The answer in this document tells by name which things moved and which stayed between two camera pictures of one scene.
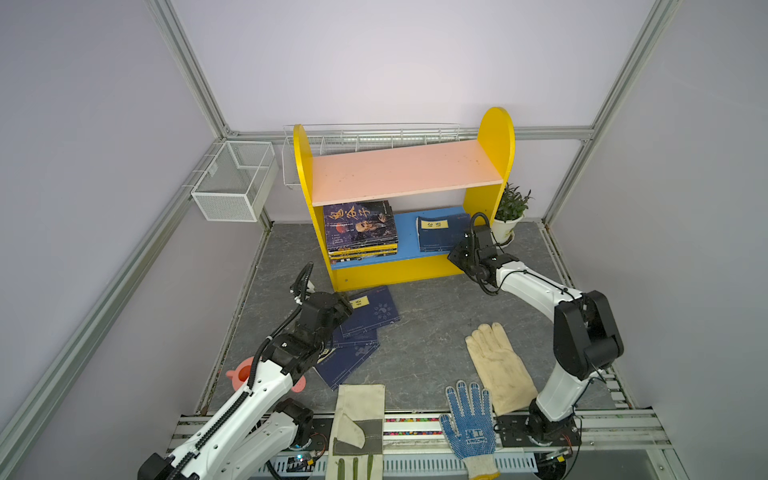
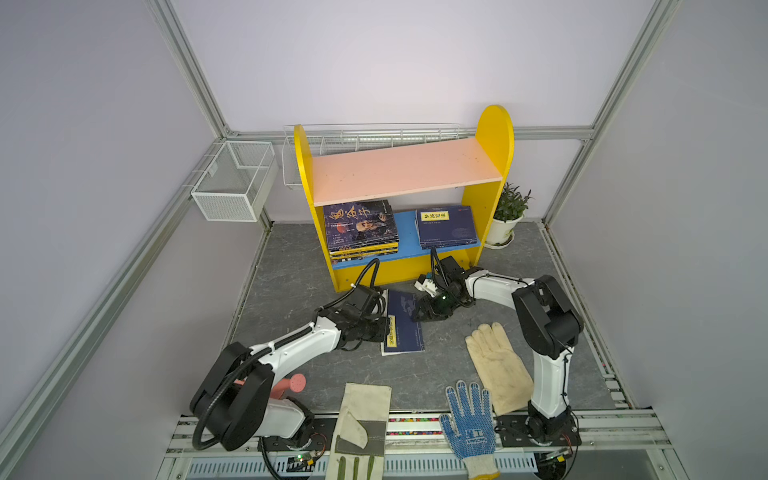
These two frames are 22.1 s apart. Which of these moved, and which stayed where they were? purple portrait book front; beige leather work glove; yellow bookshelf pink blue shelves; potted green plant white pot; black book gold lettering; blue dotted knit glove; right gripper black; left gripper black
Moved: right gripper black; left gripper black
Stayed: beige leather work glove; yellow bookshelf pink blue shelves; blue dotted knit glove; potted green plant white pot; black book gold lettering; purple portrait book front
